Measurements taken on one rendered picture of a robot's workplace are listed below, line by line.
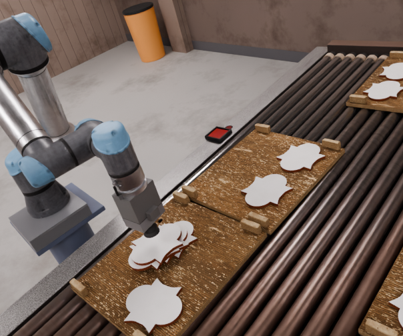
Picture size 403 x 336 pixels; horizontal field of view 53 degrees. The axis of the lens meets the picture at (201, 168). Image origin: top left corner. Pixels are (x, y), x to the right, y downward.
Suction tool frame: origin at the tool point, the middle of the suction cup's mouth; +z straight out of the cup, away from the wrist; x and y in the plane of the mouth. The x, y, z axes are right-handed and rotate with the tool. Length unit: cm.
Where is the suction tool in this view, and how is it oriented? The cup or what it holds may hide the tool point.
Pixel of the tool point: (151, 231)
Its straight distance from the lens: 105.9
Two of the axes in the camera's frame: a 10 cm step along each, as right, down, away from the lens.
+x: -7.9, -1.8, 5.9
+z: 2.4, 8.0, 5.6
